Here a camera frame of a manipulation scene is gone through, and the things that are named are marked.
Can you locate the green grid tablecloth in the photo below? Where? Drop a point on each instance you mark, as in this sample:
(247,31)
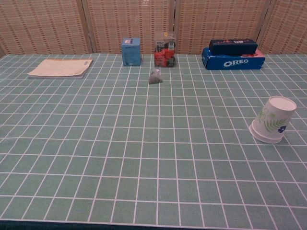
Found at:
(134,148)

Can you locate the cream paper notebook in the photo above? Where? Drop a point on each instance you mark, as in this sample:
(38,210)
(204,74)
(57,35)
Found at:
(60,68)

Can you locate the dark blue long box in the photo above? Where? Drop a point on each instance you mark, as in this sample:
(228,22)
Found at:
(232,46)

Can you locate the light blue cardboard box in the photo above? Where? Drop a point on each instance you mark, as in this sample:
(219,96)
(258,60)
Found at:
(130,54)

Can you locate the grey pyramid tea bag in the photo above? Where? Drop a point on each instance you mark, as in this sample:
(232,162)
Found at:
(155,77)

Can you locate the white floral paper cup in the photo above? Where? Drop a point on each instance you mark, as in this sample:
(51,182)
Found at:
(257,135)
(275,112)

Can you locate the blue Oreo cookie box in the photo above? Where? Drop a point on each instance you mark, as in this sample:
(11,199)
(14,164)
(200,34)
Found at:
(233,62)

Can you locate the woven bamboo screen panel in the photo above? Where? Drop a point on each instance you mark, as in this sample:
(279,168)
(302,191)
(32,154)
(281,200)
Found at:
(129,19)
(290,26)
(40,26)
(220,19)

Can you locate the clear box with red contents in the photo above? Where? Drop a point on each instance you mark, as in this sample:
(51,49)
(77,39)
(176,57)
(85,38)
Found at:
(164,56)

